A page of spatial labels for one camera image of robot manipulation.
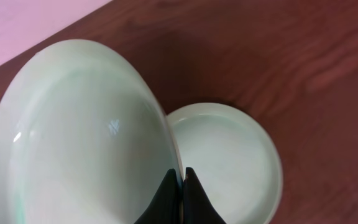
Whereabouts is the mint green plate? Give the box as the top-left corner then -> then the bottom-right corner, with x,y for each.
167,103 -> 283,224
0,39 -> 183,224

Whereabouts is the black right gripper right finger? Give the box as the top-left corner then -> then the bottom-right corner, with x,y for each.
183,167 -> 226,224

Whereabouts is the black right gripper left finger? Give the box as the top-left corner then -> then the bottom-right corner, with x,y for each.
135,169 -> 181,224

